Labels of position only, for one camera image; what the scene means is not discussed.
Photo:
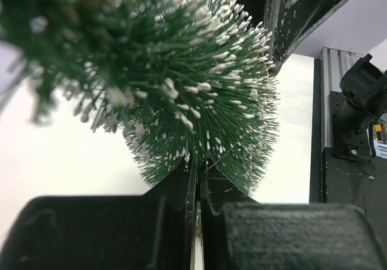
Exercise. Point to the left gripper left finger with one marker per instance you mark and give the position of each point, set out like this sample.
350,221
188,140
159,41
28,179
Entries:
155,230

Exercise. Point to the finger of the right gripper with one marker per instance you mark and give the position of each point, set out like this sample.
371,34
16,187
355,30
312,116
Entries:
291,21

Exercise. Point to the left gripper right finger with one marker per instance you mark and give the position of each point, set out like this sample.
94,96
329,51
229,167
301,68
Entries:
240,233

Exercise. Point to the small green christmas tree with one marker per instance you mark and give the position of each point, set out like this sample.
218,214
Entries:
187,81

